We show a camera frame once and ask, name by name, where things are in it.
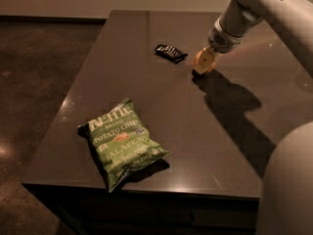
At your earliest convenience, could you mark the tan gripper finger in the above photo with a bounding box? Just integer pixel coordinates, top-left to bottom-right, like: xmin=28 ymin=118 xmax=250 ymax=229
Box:
xmin=193 ymin=46 xmax=217 ymax=75

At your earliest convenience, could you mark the black rxbar chocolate bar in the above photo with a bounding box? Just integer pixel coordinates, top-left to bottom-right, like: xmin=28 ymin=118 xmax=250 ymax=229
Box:
xmin=155 ymin=44 xmax=188 ymax=64

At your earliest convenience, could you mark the green jalapeno chips bag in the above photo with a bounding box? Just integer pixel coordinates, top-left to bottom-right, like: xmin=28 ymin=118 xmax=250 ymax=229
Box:
xmin=78 ymin=98 xmax=168 ymax=192

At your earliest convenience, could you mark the dark counter cabinet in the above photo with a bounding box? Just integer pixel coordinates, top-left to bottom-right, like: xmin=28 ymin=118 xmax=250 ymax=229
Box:
xmin=22 ymin=182 xmax=258 ymax=235

